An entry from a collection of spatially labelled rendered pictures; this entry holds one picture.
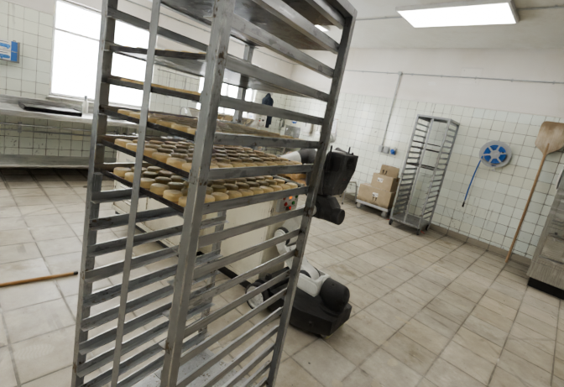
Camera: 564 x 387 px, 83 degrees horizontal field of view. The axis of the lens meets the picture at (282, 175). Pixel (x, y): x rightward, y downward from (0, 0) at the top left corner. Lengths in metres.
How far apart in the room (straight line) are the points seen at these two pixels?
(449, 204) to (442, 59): 2.43
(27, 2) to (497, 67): 6.53
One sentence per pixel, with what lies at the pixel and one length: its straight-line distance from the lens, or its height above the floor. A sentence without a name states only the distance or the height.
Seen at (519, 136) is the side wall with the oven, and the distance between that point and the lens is 5.80.
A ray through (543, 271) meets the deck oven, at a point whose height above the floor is 0.24.
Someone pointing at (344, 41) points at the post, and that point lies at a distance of 1.26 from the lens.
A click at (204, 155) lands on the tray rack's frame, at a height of 1.29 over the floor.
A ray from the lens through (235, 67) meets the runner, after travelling 0.81.
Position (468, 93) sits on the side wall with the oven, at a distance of 6.01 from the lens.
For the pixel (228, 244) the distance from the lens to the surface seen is 2.72.
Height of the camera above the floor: 1.41
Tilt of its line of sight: 11 degrees down
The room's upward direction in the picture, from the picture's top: 11 degrees clockwise
